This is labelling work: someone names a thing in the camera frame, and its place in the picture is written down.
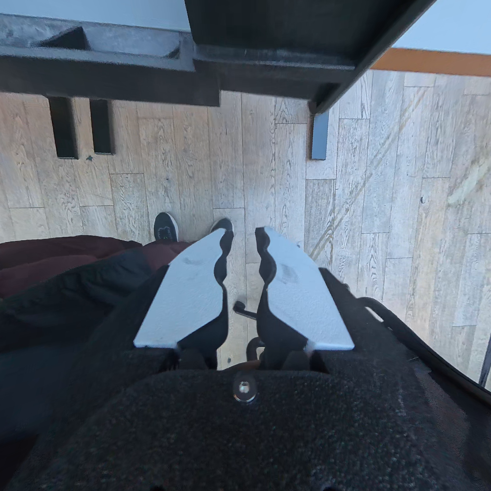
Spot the person's right leg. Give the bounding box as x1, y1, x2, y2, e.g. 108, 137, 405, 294
141, 241, 194, 272

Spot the black metal pole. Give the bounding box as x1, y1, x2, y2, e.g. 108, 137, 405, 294
479, 333, 491, 386

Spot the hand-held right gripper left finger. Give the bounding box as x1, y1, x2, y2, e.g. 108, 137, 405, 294
133, 228, 235, 371

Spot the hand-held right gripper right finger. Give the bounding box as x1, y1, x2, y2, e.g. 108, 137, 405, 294
255, 226, 355, 371

